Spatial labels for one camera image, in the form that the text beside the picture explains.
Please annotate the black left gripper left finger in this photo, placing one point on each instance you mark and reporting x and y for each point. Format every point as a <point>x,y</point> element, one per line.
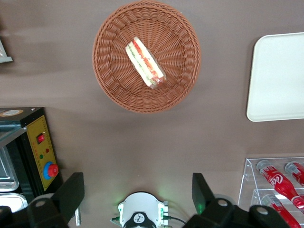
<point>66,197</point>

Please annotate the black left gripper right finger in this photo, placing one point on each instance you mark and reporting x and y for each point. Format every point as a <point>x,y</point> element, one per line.
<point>204,199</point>

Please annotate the plastic sandwich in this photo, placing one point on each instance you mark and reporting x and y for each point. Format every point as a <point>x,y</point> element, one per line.
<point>145,63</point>

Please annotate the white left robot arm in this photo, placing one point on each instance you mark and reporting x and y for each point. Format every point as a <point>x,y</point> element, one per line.
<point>142,209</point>

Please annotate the large brown wicker basket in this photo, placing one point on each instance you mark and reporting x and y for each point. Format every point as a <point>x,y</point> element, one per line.
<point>114,71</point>

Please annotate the cream plastic tray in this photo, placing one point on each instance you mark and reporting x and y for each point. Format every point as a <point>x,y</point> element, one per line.
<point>278,78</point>

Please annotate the red emergency stop button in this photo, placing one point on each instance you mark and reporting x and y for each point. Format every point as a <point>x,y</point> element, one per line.
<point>51,170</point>

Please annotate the clear acrylic bottle rack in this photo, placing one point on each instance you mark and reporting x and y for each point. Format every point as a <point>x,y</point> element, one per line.
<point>249,175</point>

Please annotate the steel food pan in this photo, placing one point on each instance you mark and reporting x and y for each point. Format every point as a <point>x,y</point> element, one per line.
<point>7,171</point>
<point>12,202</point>

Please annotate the black food warmer machine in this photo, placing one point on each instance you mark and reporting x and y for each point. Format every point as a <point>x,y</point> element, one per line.
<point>26,147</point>

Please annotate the red cola bottle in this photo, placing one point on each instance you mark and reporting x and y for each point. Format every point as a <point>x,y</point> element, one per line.
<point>282,211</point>
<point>297,172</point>
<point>278,183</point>

